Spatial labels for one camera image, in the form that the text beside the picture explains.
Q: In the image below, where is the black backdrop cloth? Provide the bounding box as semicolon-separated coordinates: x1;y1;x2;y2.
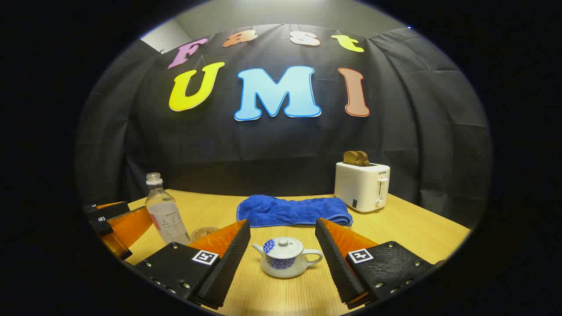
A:
75;24;492;229

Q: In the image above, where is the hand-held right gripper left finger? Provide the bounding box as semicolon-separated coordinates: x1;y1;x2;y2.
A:
134;219;252;310

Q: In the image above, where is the clear plastic water bottle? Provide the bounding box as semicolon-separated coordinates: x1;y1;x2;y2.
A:
145;172;191;245

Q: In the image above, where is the blue towel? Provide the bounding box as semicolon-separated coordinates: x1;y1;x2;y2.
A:
236;194;354;228

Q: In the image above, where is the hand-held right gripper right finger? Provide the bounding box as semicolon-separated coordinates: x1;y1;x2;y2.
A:
314;217;436;310

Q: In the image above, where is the white toaster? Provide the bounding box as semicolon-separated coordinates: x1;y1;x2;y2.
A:
334;161;391;213

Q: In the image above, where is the white blue-patterned teacup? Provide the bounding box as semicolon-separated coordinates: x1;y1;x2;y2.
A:
252;237;324;279

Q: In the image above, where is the round brown coaster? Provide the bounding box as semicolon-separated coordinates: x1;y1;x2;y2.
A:
191;226;219;242

